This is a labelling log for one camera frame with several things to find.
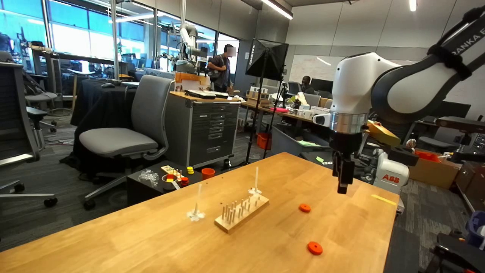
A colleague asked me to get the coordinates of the dark office chair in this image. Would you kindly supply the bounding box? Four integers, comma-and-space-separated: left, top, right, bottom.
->
0, 60, 58, 209

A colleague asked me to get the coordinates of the clear plastic bag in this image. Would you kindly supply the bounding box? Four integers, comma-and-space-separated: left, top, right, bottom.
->
136, 168, 160, 186

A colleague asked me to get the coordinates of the black low cart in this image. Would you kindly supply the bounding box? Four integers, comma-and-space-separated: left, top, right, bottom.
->
125, 159, 224, 206

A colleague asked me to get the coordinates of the red object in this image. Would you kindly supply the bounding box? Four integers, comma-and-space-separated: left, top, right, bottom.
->
413, 148, 442, 164

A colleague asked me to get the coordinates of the orange bucket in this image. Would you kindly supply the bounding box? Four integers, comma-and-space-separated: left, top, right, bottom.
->
254, 132, 272, 151

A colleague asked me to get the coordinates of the black light stand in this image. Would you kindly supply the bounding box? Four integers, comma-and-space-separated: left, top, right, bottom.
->
243, 65, 284, 165

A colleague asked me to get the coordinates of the seated person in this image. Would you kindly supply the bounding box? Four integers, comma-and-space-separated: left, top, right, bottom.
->
298, 74, 313, 95

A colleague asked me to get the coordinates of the black monitor screen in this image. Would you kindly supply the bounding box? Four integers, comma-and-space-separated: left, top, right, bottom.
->
440, 100, 472, 120

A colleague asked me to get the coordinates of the white ABB robot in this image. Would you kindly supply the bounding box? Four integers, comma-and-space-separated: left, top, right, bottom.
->
372, 148, 412, 195

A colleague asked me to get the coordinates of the flat patterned box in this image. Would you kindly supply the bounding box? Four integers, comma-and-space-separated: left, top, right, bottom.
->
158, 164, 186, 179

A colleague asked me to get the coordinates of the black softbox light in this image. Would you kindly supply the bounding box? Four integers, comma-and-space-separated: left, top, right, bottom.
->
245, 41, 290, 82

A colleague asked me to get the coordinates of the ceiling light strip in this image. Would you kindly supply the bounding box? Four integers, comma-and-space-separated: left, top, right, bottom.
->
259, 0, 293, 21

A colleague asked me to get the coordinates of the cardboard box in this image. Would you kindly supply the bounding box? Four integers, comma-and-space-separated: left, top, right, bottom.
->
407, 158, 462, 189

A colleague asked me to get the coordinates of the stack of trays and papers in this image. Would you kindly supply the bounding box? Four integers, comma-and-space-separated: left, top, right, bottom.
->
183, 88, 231, 100

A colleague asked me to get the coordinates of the gray drawer cabinet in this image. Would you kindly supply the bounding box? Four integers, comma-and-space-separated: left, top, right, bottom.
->
165, 89, 242, 171

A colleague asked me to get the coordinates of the clear peg stand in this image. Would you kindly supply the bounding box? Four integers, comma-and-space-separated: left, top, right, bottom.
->
246, 165, 263, 197
186, 180, 207, 224

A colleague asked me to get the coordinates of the wooden box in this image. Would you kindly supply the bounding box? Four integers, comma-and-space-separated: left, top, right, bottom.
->
174, 71, 210, 92

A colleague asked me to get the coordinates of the wooden rack with metal pins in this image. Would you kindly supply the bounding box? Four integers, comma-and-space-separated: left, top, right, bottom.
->
213, 192, 271, 233

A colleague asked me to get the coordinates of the gray office chair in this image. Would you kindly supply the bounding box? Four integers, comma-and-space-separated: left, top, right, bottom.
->
77, 74, 175, 211

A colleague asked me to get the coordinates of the standing person in dark shirt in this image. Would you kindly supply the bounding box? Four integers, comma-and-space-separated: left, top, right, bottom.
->
205, 42, 237, 95

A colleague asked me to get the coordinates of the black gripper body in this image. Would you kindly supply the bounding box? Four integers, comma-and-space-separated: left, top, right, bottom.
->
330, 132, 363, 165

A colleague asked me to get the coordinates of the yellow tape strip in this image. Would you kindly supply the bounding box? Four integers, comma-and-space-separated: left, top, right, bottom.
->
369, 192, 399, 208

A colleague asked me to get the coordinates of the black device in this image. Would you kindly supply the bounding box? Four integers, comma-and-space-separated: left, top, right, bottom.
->
430, 232, 485, 273

